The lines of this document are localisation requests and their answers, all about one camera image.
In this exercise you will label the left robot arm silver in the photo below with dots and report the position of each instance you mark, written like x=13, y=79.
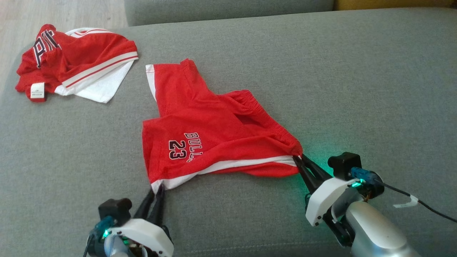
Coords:
x=114, y=250

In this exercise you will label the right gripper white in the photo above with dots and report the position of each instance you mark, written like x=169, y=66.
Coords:
x=326, y=200

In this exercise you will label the grey sofa seat cushion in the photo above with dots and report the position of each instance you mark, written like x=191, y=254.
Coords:
x=214, y=9

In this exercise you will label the red jersey white trim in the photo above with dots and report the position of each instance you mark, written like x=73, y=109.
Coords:
x=82, y=50

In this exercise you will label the red shorts number 23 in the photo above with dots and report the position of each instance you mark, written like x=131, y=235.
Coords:
x=214, y=121

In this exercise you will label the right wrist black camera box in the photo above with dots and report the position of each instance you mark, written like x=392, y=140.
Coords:
x=344, y=164

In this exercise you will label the yellow sofa back cushion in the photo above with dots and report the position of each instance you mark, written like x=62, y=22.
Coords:
x=392, y=3

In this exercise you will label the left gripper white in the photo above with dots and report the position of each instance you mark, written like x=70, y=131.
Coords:
x=146, y=235

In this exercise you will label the large grey sofa ottoman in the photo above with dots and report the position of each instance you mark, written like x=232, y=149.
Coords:
x=321, y=71

